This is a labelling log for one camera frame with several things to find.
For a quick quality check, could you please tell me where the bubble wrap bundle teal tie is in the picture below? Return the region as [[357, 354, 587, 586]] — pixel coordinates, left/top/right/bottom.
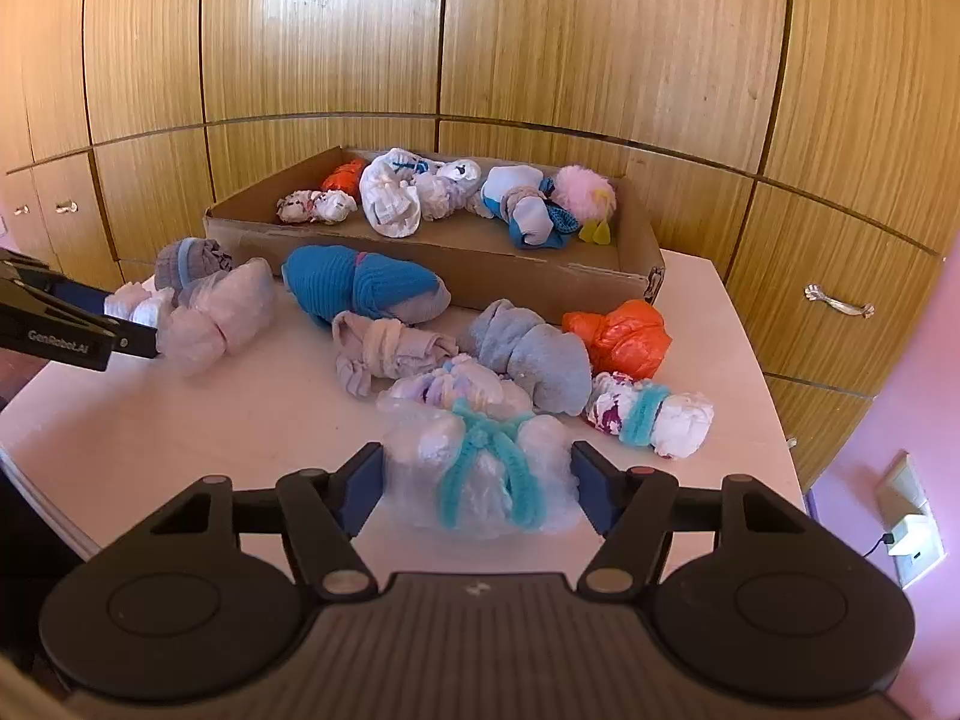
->
[[377, 395, 579, 539]]

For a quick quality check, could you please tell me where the grey sock blue band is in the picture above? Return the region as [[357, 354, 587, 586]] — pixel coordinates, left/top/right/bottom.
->
[[153, 238, 235, 294]]

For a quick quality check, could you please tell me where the lilac sock bundle cream tie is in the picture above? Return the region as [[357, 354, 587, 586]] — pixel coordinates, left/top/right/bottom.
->
[[331, 310, 459, 398]]

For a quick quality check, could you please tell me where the pink plastic bundle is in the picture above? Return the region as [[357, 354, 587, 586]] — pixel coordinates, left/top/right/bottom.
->
[[156, 257, 277, 376]]

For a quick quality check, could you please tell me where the pale lilac bundle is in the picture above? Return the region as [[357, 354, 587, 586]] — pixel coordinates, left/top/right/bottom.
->
[[382, 353, 534, 419]]

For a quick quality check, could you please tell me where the white knit sock bundle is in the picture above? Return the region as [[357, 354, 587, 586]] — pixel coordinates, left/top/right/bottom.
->
[[359, 148, 483, 239]]

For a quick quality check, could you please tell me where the orange sock bundle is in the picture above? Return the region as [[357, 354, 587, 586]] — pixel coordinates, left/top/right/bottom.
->
[[320, 158, 368, 200]]

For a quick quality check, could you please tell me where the floral white bundle teal tie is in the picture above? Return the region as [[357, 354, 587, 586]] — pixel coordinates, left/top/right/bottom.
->
[[584, 372, 715, 458]]

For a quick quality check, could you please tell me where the white diaper bundle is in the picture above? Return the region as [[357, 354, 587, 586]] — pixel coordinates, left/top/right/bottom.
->
[[104, 280, 174, 328]]

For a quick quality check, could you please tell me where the grey sock bundle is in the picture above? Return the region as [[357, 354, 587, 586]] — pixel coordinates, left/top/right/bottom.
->
[[457, 299, 592, 416]]

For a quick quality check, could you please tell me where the orange plastic bundle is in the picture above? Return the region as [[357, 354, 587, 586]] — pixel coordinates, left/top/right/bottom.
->
[[562, 299, 672, 379]]

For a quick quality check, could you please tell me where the small floral sock bundle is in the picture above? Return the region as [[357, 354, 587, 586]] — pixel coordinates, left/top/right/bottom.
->
[[275, 190, 356, 224]]

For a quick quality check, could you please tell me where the cardboard box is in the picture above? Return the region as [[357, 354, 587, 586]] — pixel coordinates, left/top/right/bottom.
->
[[203, 146, 665, 323]]

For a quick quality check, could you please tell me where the pink fluffy pompom toy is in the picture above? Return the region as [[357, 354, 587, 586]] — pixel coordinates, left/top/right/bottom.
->
[[551, 164, 617, 223]]

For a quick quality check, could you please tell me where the white blue sock bundle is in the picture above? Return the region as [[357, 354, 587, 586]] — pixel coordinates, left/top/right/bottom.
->
[[480, 164, 581, 249]]

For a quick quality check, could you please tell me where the wooden wardrobe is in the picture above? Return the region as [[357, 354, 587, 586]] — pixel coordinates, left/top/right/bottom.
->
[[2, 0, 958, 484]]

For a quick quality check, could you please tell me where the white wall socket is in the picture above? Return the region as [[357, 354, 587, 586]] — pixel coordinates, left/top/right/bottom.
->
[[875, 452, 947, 589]]

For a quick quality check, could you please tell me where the silver drawer handle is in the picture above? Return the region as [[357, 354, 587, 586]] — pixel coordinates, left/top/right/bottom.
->
[[804, 283, 875, 319]]

